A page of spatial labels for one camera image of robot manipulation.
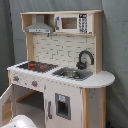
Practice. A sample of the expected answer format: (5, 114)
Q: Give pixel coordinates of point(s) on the left red stove knob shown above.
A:
(16, 78)

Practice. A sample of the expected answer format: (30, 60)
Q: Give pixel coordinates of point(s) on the wooden toy kitchen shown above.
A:
(62, 49)

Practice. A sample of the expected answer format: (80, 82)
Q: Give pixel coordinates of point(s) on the white toy microwave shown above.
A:
(73, 23)

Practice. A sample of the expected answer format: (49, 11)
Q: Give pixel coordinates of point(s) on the grey toy sink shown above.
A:
(83, 74)

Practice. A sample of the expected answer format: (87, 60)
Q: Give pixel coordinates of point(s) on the black toy faucet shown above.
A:
(82, 63)

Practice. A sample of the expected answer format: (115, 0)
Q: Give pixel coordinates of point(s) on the white cabinet door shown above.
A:
(62, 106)

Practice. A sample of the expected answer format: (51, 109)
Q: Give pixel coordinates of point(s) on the black toy stovetop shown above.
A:
(38, 66)

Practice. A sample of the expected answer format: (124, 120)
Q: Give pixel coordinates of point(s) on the small metal pot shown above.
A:
(70, 74)

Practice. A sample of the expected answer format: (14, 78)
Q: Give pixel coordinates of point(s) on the right red stove knob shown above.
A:
(34, 83)

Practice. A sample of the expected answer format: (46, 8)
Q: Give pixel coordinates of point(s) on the red stove knob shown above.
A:
(34, 83)
(16, 78)

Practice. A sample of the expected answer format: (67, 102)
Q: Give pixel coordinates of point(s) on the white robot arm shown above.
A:
(20, 121)

